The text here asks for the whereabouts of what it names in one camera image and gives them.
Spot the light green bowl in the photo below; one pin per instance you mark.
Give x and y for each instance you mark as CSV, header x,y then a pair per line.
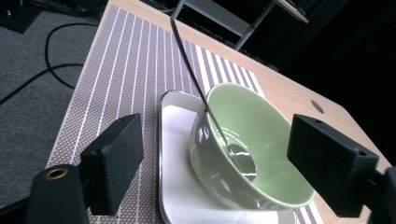
x,y
267,149

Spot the white metal stand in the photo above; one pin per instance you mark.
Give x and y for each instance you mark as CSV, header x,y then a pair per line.
x,y
224,15

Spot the black stand base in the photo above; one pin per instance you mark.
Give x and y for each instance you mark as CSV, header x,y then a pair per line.
x,y
17,14

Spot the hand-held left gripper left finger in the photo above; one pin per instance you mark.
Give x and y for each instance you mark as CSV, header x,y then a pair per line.
x,y
115,161

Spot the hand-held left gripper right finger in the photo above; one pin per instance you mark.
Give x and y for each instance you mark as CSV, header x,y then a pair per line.
x,y
330,168

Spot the grey striped placemat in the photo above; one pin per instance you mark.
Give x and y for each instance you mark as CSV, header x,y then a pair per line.
x,y
124,68

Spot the white square plate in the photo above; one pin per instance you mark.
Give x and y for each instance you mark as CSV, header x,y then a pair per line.
x,y
177,174

